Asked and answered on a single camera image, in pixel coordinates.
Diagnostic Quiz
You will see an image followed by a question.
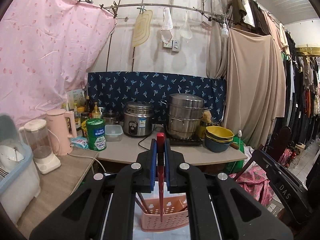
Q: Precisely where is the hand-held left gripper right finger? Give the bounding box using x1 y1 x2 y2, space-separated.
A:
164 138 293 240

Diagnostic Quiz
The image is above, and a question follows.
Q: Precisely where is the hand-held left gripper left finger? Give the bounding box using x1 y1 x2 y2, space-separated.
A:
29 138 158 240

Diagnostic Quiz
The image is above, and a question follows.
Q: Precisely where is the pink perforated utensil basket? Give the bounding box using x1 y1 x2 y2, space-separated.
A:
135 197 190 232

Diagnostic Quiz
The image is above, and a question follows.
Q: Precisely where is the grey counter top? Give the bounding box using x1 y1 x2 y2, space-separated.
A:
96 129 248 166

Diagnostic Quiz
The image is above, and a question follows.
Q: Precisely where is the black induction cooker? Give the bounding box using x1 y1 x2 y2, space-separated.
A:
166 136 203 147

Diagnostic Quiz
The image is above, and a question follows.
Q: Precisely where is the pink floral cloth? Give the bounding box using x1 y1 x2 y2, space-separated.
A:
234 166 275 207

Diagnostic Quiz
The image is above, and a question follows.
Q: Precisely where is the dark wooden chair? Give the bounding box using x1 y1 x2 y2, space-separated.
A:
274 126 293 166

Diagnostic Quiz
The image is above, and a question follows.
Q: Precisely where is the steel rice cooker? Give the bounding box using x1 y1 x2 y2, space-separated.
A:
124 100 155 137

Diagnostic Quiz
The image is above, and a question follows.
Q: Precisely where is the clear food container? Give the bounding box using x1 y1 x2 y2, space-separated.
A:
105 124 123 142

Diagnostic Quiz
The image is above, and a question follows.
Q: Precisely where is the steel steamer pot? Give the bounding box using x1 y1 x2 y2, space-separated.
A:
164 86 208 140

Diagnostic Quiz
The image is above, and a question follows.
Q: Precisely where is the green bag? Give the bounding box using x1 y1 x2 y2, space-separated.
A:
226 140 247 174

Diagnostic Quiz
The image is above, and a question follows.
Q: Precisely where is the yellow bowl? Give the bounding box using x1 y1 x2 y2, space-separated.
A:
205 126 235 141

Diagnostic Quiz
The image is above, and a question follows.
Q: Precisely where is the small steel pot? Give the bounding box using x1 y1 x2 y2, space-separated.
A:
102 109 121 126

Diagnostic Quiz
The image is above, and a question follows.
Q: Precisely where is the green tin can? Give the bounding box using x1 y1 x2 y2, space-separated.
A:
86 118 107 152

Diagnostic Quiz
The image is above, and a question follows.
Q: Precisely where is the blue tissue packet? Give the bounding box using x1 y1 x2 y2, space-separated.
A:
70 136 89 149

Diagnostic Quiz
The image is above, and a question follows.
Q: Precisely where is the yellow pump bottle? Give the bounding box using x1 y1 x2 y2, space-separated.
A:
92 102 101 120

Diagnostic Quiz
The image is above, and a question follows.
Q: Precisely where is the navy printed cloth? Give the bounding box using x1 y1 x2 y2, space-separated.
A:
86 71 227 126

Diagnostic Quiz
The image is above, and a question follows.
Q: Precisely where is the yellow lid jar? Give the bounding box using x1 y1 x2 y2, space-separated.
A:
77 106 86 128

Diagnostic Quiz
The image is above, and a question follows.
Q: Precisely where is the row of hanging clothes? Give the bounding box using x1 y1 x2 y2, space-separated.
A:
250 0 320 151

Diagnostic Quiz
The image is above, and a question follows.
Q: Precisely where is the wooden side counter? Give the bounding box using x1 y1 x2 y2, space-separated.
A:
16 150 100 239

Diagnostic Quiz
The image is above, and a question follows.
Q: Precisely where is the pink electric kettle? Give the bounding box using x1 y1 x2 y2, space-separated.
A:
46 109 78 155

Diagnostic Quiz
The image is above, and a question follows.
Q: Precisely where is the white carton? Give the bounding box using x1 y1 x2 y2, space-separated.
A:
66 89 86 111

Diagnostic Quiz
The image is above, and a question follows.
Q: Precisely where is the beige curtain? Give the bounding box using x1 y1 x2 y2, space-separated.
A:
206 0 287 150

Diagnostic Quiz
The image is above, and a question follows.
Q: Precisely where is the white blender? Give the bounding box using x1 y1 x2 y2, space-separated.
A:
19 119 62 175

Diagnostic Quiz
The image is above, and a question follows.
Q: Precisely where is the hanging white skimmer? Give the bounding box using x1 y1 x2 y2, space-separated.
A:
179 10 193 40

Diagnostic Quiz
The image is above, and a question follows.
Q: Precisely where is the hanging beige cutting board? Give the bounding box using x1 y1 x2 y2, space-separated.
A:
132 9 153 47

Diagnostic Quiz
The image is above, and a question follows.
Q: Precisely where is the white dish container blue lid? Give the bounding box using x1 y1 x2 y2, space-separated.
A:
0 114 41 226

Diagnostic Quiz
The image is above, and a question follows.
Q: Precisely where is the hanging white cloth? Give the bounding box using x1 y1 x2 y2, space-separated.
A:
161 7 174 43

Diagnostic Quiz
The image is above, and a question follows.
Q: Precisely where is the white plate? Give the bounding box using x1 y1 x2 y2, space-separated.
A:
0 145 25 163

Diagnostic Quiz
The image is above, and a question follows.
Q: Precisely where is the pink printed curtain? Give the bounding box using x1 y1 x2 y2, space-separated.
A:
0 0 117 128

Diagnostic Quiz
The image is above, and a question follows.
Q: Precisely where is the olive hanging garment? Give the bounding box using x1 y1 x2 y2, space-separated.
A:
231 0 256 27

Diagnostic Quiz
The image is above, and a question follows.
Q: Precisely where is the black power cable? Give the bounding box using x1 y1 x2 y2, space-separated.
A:
138 127 161 153

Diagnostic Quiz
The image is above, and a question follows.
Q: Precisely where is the white kettle cord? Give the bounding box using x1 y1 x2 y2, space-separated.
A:
67 152 99 173

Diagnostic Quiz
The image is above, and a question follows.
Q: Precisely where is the white cable with switch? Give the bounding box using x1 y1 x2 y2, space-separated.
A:
223 15 243 137

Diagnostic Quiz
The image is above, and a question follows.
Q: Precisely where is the curved metal rail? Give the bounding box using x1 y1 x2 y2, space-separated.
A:
74 2 226 22

